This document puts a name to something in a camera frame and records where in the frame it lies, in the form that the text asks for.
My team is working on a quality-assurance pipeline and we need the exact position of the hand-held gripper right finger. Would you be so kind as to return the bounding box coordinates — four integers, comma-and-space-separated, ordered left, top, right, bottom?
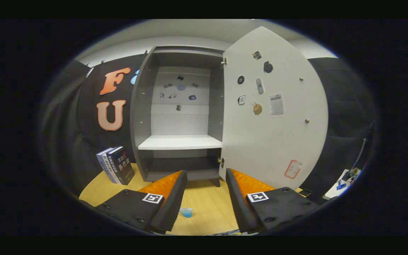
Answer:
226, 168, 319, 234

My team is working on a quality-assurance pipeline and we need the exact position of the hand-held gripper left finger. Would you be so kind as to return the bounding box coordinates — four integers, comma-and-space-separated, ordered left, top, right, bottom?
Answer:
94, 170, 188, 235

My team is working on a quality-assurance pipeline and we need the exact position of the white cabinet shelf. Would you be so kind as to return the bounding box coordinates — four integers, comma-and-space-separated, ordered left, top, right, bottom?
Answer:
137, 135, 223, 151

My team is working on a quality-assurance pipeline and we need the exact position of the dark blue book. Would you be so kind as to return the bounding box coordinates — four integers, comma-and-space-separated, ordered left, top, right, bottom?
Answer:
107, 146, 135, 186

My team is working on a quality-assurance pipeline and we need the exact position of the white side table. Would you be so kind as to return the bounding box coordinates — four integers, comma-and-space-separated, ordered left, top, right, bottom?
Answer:
324, 168, 364, 199

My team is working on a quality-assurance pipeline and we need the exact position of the grey cabinet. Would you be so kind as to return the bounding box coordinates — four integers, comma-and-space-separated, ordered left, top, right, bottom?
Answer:
130, 45, 226, 187

